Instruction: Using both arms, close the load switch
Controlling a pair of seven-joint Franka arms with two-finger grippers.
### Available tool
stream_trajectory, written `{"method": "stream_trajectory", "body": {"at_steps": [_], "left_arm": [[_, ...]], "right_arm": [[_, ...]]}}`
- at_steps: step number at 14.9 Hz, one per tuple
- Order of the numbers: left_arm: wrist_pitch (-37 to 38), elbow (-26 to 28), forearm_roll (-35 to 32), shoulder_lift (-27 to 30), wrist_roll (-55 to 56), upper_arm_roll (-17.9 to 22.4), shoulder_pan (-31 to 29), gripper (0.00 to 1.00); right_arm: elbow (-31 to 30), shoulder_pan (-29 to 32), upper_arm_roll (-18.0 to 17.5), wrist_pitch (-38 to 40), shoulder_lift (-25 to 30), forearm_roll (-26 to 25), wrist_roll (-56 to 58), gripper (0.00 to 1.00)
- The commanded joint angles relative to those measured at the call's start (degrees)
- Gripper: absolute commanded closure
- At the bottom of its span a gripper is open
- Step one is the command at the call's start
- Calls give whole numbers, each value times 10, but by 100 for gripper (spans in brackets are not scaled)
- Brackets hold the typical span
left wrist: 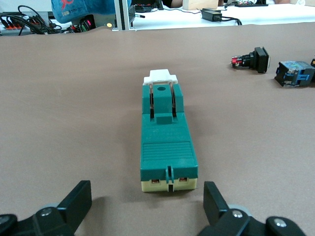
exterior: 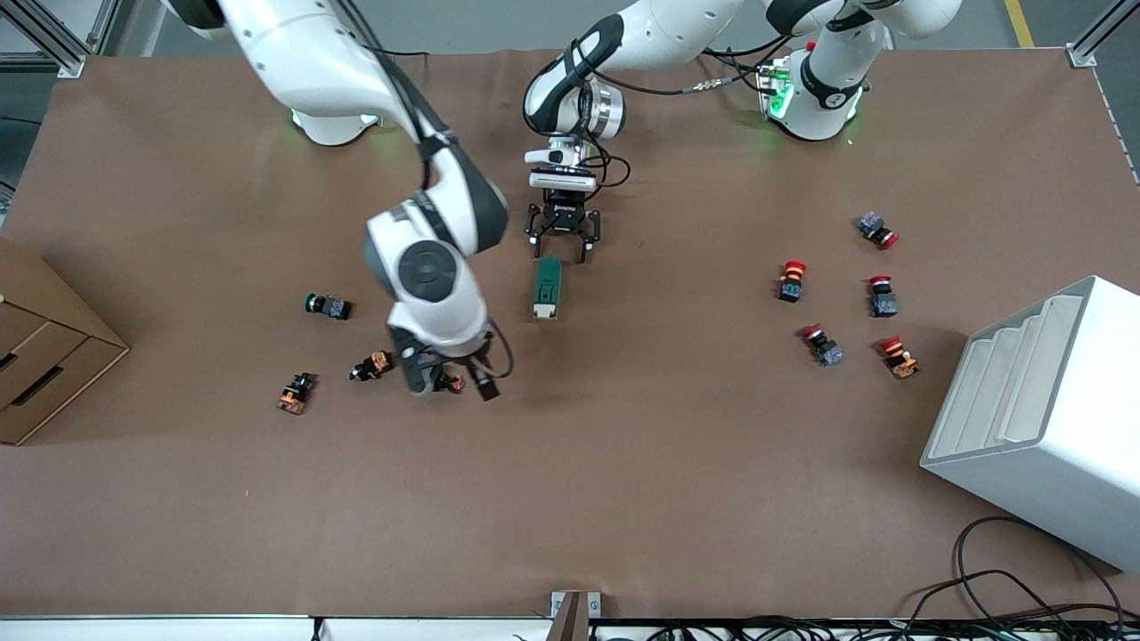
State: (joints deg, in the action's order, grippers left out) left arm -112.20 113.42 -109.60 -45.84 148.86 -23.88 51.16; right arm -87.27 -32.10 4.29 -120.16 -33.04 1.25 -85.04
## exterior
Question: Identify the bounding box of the cardboard drawer box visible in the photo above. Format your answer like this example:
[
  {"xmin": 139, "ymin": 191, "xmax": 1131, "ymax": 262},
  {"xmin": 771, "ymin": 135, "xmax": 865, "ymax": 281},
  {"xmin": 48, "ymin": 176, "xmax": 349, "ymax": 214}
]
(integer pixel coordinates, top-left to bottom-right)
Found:
[{"xmin": 0, "ymin": 236, "xmax": 131, "ymax": 447}]

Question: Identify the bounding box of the green load switch white handle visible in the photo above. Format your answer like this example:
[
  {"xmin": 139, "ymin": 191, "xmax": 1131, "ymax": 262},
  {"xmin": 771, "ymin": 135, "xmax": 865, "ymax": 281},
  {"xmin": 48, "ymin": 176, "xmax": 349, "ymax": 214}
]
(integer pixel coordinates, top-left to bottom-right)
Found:
[{"xmin": 533, "ymin": 256, "xmax": 565, "ymax": 321}]

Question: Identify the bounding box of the green button blue block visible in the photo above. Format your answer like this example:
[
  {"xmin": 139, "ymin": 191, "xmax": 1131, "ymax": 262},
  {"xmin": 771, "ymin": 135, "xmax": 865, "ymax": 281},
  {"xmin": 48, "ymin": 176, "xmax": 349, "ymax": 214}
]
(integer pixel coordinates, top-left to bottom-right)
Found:
[{"xmin": 304, "ymin": 292, "xmax": 354, "ymax": 322}]

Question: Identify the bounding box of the black button orange block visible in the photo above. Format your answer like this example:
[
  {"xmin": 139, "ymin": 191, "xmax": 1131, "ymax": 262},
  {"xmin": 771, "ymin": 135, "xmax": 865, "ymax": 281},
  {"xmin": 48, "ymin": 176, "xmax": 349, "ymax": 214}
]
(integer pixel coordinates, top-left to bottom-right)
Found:
[
  {"xmin": 276, "ymin": 372, "xmax": 319, "ymax": 416},
  {"xmin": 349, "ymin": 350, "xmax": 395, "ymax": 383}
]

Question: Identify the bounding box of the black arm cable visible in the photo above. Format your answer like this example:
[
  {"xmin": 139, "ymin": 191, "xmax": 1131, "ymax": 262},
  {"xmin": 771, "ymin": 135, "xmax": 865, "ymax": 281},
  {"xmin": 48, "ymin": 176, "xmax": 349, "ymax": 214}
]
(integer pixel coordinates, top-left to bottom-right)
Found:
[
  {"xmin": 566, "ymin": 36, "xmax": 785, "ymax": 192},
  {"xmin": 334, "ymin": 0, "xmax": 516, "ymax": 379}
]

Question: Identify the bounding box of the red button yellow orange block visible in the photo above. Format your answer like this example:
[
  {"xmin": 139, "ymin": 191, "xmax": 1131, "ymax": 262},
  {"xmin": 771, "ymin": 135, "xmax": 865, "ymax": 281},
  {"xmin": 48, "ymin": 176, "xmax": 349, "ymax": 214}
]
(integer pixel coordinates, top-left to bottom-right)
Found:
[{"xmin": 877, "ymin": 335, "xmax": 922, "ymax": 380}]

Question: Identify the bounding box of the white slotted storage box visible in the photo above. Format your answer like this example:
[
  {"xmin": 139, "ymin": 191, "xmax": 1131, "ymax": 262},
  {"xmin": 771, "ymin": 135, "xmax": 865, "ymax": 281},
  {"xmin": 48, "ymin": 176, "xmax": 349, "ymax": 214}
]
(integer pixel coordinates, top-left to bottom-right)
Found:
[{"xmin": 920, "ymin": 275, "xmax": 1140, "ymax": 573}]

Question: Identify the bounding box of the aluminium frame strut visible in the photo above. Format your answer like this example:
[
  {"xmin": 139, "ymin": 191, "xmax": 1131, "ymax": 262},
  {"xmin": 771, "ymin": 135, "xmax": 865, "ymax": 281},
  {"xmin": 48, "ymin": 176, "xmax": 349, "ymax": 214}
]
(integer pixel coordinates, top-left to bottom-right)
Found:
[
  {"xmin": 0, "ymin": 0, "xmax": 121, "ymax": 79},
  {"xmin": 1066, "ymin": 0, "xmax": 1140, "ymax": 69}
]

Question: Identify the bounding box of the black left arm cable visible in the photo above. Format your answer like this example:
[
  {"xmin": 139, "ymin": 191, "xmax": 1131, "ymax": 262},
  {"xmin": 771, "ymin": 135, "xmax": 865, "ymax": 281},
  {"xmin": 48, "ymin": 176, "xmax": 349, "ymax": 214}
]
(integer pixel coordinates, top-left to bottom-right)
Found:
[{"xmin": 566, "ymin": 36, "xmax": 785, "ymax": 192}]

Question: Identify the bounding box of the black cable bundle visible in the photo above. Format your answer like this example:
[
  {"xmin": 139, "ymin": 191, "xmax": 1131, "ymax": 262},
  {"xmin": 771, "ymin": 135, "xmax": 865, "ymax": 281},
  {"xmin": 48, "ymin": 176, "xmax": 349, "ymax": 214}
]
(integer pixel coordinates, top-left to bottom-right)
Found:
[{"xmin": 615, "ymin": 613, "xmax": 1140, "ymax": 641}]

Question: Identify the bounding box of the aluminium profile upright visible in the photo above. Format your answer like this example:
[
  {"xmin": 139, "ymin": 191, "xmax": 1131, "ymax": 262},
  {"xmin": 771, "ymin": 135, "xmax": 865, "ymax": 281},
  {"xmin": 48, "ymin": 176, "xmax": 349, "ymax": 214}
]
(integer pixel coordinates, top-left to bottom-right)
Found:
[{"xmin": 550, "ymin": 590, "xmax": 603, "ymax": 641}]

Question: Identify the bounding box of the red button grey block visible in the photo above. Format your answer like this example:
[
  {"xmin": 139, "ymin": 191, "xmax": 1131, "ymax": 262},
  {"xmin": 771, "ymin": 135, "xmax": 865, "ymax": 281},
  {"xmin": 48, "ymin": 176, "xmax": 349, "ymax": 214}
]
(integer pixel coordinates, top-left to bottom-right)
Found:
[{"xmin": 798, "ymin": 323, "xmax": 846, "ymax": 368}]

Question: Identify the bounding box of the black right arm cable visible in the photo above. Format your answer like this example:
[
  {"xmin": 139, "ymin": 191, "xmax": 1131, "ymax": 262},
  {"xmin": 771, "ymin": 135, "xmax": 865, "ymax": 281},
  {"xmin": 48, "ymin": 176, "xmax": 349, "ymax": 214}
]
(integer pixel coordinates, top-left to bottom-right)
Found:
[{"xmin": 334, "ymin": 0, "xmax": 516, "ymax": 379}]

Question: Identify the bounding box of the black looped cable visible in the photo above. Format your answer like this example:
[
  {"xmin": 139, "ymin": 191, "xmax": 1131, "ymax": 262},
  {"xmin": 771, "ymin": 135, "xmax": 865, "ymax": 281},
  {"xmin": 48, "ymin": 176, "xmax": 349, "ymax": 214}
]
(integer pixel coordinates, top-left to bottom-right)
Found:
[{"xmin": 907, "ymin": 515, "xmax": 1128, "ymax": 641}]

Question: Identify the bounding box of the brown table mat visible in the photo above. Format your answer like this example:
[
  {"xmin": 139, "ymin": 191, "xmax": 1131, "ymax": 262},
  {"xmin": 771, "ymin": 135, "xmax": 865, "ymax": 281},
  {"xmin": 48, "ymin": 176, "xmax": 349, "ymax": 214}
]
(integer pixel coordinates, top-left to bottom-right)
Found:
[{"xmin": 0, "ymin": 46, "xmax": 1140, "ymax": 621}]

